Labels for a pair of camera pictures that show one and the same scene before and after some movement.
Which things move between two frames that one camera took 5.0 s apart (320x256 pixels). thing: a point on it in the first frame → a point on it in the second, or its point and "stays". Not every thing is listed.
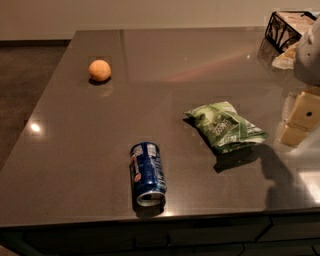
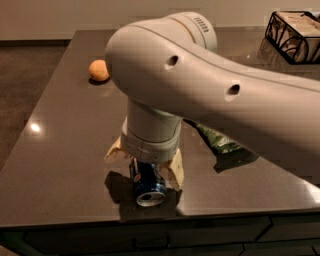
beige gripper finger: x=292 y=135 → x=172 y=171
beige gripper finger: x=306 y=111 → x=117 y=153
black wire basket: x=285 y=28 stays
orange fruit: x=99 y=70 stays
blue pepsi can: x=148 y=174 stays
